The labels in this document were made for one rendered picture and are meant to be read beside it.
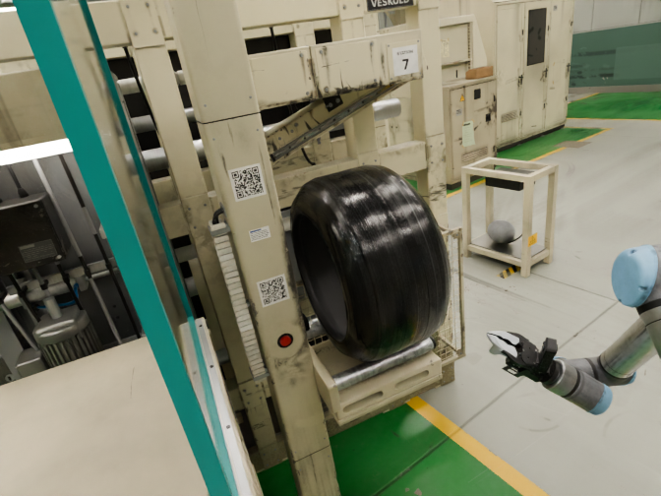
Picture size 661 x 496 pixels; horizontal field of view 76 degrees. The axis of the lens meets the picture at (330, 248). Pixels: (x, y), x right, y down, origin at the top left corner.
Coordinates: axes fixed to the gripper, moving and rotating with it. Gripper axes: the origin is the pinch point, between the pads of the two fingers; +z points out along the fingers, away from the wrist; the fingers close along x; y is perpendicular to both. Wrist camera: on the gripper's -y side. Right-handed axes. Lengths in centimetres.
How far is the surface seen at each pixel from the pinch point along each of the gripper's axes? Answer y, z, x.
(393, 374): 23.1, 15.2, -13.4
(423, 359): 21.6, 8.4, -5.0
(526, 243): 114, -78, 175
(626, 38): 228, -313, 1089
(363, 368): 21.4, 24.8, -17.3
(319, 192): -9, 60, 6
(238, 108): -27, 83, -1
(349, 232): -14, 48, -5
